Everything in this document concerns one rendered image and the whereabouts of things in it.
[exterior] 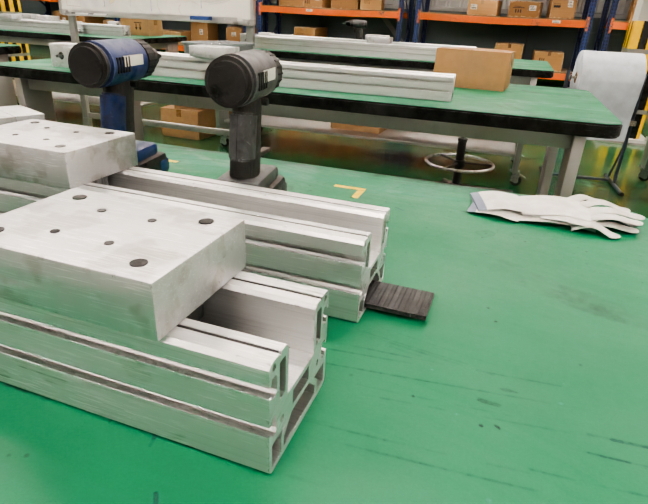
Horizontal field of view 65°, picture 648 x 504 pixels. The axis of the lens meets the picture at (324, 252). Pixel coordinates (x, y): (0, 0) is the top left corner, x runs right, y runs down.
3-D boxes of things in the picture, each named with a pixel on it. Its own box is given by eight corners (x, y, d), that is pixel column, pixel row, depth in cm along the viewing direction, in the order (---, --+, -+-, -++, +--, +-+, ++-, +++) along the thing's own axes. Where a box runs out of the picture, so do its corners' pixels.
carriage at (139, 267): (-29, 321, 36) (-55, 233, 33) (86, 259, 46) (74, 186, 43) (162, 380, 31) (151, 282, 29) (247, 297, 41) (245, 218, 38)
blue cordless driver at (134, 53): (81, 200, 75) (55, 39, 66) (149, 165, 93) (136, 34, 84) (129, 205, 74) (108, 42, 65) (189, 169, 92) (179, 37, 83)
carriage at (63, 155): (-35, 192, 60) (-50, 133, 57) (42, 169, 69) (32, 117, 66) (74, 214, 55) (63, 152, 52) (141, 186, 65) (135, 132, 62)
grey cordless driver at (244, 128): (203, 233, 66) (193, 52, 57) (252, 187, 84) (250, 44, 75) (260, 240, 65) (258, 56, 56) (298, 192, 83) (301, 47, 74)
